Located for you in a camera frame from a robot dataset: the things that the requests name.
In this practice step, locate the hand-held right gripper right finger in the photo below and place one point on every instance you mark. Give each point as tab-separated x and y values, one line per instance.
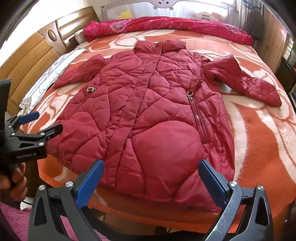
212	183

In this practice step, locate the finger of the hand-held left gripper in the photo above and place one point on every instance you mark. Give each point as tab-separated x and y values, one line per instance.
49	131
29	117

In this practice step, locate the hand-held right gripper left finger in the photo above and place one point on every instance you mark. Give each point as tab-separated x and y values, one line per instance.
91	183

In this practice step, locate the red quilted jacket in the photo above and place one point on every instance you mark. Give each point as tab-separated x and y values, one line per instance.
148	120

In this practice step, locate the person's left hand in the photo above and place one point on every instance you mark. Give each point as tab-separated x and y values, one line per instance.
17	183

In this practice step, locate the grey striped pillow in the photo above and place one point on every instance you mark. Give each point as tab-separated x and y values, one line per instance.
48	76

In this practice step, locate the orange and white blanket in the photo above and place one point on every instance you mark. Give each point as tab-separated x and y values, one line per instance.
259	148

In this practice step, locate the wooden headboard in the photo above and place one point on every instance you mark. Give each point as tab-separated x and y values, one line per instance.
27	53

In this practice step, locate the purple rug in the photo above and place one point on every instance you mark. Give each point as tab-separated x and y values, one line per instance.
13	222

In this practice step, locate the small floral pillow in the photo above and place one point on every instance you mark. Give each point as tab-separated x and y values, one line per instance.
79	36

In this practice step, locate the red sequined quilt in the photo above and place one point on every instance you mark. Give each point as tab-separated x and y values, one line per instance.
161	25

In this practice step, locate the wooden wardrobe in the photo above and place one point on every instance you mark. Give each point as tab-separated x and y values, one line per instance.
270	39

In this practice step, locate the white printed cushion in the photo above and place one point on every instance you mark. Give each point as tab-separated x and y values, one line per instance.
208	16

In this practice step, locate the hanging dark coat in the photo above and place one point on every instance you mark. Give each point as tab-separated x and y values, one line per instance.
253	20

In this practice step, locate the striped curtain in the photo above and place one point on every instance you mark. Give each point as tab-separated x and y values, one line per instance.
235	11

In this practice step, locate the grey bed rail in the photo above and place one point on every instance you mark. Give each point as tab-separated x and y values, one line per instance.
138	8

